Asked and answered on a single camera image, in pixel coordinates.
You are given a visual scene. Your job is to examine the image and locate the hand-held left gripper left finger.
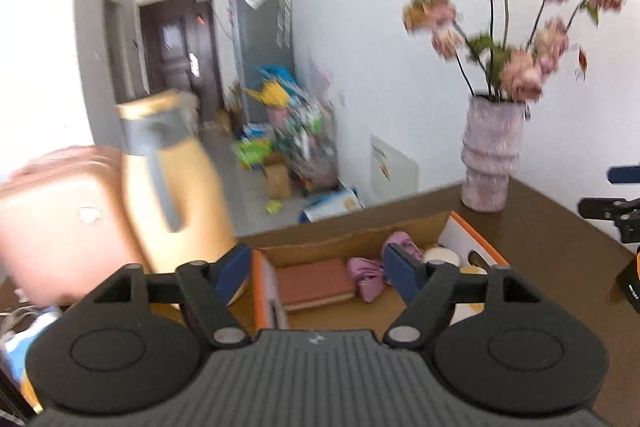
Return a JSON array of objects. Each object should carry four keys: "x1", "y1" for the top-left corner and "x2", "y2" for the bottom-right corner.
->
[{"x1": 82, "y1": 243, "x2": 253, "y2": 350}]

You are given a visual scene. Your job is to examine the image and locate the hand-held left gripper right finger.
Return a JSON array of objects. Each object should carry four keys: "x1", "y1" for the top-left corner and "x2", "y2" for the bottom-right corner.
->
[{"x1": 381, "y1": 243, "x2": 552, "y2": 350}]

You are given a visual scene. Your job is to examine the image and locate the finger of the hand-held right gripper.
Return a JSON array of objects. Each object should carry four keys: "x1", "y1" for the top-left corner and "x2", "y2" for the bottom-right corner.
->
[
  {"x1": 606, "y1": 164, "x2": 640, "y2": 186},
  {"x1": 577, "y1": 196, "x2": 640, "y2": 222}
]

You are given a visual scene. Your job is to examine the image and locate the purple satin scrunchie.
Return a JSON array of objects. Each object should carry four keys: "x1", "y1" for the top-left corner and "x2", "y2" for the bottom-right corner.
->
[{"x1": 347, "y1": 231, "x2": 426, "y2": 303}]

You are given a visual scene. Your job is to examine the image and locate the white round sponge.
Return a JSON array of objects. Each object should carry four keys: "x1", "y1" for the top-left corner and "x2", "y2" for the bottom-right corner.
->
[{"x1": 422, "y1": 247, "x2": 461, "y2": 265}]

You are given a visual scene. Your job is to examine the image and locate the white and yellow plush toy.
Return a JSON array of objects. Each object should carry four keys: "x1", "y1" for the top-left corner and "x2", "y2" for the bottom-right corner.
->
[{"x1": 450, "y1": 264, "x2": 488, "y2": 325}]

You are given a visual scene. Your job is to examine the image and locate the pink layered sponge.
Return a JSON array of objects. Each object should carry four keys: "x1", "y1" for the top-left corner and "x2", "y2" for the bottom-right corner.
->
[{"x1": 275, "y1": 258, "x2": 357, "y2": 313}]

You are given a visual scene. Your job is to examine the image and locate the red cardboard box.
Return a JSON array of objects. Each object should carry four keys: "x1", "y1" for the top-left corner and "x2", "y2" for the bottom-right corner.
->
[{"x1": 250, "y1": 209, "x2": 511, "y2": 333}]

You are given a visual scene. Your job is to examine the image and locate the orange and black stand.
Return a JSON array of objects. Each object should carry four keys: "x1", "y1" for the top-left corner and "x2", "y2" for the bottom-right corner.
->
[{"x1": 616, "y1": 247, "x2": 640, "y2": 308}]

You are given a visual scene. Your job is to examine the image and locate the blue and white carton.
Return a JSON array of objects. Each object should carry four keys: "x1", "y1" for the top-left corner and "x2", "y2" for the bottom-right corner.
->
[{"x1": 300, "y1": 187, "x2": 366, "y2": 224}]

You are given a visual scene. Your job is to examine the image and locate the yellow thermos jug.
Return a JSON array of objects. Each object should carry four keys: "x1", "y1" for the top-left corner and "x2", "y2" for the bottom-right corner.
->
[{"x1": 115, "y1": 89, "x2": 237, "y2": 275}]

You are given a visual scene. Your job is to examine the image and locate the white board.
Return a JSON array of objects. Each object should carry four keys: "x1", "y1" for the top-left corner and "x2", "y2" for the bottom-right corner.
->
[{"x1": 370, "y1": 133, "x2": 420, "y2": 208}]

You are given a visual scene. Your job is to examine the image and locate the small brown cardboard box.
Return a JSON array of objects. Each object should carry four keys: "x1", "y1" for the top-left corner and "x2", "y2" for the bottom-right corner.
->
[{"x1": 264, "y1": 159, "x2": 292, "y2": 200}]

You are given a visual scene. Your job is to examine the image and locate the pink textured vase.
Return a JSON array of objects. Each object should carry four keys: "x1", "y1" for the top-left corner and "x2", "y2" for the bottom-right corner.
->
[{"x1": 461, "y1": 94, "x2": 528, "y2": 212}]

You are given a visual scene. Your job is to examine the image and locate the small cart with bottles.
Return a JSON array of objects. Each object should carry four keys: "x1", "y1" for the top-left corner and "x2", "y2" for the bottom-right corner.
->
[{"x1": 290, "y1": 104, "x2": 338, "y2": 190}]

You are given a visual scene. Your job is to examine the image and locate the dried pink roses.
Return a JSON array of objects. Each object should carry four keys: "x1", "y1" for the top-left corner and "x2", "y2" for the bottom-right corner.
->
[{"x1": 402, "y1": 0, "x2": 627, "y2": 105}]

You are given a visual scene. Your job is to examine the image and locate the pink ribbed suitcase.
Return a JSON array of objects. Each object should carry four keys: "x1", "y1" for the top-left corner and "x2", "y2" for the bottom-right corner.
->
[{"x1": 0, "y1": 146, "x2": 151, "y2": 308}]

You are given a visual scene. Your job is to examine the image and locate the blue and yellow toy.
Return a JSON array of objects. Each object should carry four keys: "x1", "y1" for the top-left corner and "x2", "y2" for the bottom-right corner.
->
[{"x1": 247, "y1": 66, "x2": 303, "y2": 108}]

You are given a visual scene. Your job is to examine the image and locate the blue white tissue pack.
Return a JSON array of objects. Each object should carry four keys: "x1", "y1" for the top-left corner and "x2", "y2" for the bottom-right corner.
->
[{"x1": 0, "y1": 307, "x2": 62, "y2": 390}]

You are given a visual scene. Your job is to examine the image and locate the dark wooden door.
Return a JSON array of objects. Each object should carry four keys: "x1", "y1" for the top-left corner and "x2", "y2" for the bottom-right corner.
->
[{"x1": 137, "y1": 0, "x2": 226, "y2": 128}]

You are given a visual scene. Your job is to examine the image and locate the grey refrigerator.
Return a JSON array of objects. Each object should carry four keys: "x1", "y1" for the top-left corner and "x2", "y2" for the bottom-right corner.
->
[{"x1": 227, "y1": 0, "x2": 297, "y2": 128}]

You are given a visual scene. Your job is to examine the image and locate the clear umbrella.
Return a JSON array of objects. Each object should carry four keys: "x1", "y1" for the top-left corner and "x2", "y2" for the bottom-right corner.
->
[{"x1": 276, "y1": 0, "x2": 293, "y2": 48}]

